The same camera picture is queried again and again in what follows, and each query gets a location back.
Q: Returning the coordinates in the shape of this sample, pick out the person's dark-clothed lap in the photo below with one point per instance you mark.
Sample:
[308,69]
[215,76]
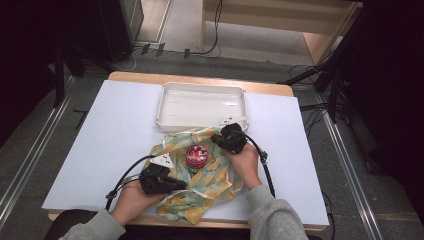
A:
[75,220]

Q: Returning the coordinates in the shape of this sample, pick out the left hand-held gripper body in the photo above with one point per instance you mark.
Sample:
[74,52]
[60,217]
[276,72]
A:
[155,181]

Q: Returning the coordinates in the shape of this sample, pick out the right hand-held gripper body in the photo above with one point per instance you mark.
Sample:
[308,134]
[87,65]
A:
[233,140]

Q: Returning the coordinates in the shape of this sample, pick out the dark cabinet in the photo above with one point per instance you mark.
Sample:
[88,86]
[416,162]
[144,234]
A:
[116,23]

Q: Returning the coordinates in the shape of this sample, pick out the white plastic tray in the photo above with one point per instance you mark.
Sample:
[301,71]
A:
[200,106]

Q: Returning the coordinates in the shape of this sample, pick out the metal floor rail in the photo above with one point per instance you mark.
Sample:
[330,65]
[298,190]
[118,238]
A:
[350,173]
[33,156]

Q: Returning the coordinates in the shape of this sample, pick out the person's left hand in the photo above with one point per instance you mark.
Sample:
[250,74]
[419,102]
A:
[133,203]

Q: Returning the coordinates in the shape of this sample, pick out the light wooden desk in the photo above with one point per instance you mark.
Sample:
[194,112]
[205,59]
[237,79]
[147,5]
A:
[266,15]

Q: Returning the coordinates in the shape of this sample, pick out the person's right hand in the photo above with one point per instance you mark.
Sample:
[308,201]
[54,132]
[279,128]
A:
[246,166]

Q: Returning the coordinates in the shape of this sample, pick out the black tripod stand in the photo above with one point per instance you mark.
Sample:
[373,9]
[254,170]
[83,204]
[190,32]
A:
[333,83]

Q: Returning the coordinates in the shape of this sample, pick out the white table cover sheet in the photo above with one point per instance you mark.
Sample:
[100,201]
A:
[116,133]

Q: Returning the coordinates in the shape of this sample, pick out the red lidded jar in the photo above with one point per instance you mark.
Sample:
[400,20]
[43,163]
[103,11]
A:
[197,156]

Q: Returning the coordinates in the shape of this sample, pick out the black metal stand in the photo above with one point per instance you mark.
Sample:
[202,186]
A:
[60,76]

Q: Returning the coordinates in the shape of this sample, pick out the orange-print green cloth bag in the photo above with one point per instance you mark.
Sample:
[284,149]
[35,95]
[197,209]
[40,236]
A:
[206,183]

